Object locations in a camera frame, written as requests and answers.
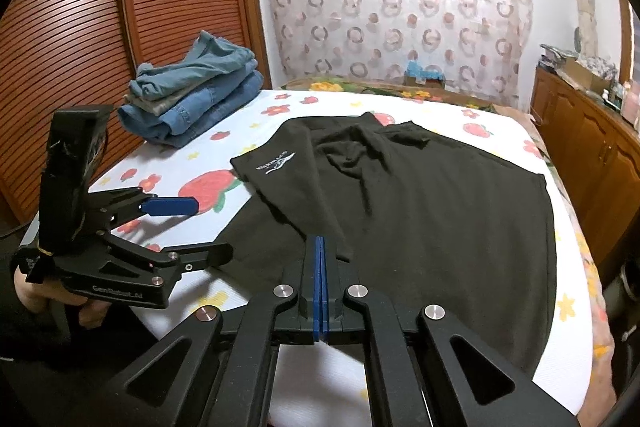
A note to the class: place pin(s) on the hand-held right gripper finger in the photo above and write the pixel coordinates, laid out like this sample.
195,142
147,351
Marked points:
324,287
317,287

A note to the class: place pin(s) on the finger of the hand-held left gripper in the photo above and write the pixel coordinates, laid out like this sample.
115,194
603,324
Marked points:
200,257
170,205

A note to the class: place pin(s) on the black pants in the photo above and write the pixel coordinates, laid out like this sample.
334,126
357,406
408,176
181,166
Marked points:
425,217

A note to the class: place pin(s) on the person's left hand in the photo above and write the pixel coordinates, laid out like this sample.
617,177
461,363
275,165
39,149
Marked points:
92,314

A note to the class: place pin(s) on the strawberry print bed sheet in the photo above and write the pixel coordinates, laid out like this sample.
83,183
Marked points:
165,167

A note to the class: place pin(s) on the grey folded garment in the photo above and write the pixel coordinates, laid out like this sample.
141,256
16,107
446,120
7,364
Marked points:
150,104

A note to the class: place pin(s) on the folded denim jeans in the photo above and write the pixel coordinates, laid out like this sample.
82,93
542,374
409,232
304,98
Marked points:
210,107

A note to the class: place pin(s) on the wooden slatted wardrobe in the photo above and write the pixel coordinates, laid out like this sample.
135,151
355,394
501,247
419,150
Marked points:
75,32

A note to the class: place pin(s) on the small cardboard box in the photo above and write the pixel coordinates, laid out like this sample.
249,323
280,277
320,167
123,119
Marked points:
424,76

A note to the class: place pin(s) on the circle print sheer curtain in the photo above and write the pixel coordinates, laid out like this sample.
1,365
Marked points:
400,7

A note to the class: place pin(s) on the dark object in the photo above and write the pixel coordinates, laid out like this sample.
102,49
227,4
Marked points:
622,307

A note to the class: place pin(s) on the wooden cabinet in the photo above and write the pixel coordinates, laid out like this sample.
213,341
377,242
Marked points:
590,132

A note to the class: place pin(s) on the cardboard box with patterned cloth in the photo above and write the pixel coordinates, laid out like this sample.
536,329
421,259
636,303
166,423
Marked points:
580,67

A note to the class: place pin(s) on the pink container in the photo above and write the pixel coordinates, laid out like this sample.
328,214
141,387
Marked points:
632,99

